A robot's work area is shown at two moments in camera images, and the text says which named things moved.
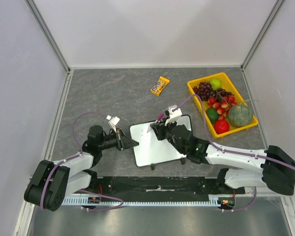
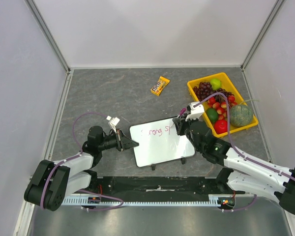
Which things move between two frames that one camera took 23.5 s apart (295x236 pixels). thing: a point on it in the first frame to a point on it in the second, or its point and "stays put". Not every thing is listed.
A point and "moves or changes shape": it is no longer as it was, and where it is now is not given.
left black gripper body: [119, 143] stays put
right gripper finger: [162, 121] to [179, 121]
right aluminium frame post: [263, 33] stays put
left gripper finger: [127, 142] stays put
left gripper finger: [131, 145] stays put
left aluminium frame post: [46, 31] stays put
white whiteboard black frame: [147, 149] stays put
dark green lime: [212, 114] stays put
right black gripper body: [160, 127] to [183, 125]
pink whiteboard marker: [160, 117] moves or changes shape
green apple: [216, 83] stays put
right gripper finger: [156, 128] to [178, 123]
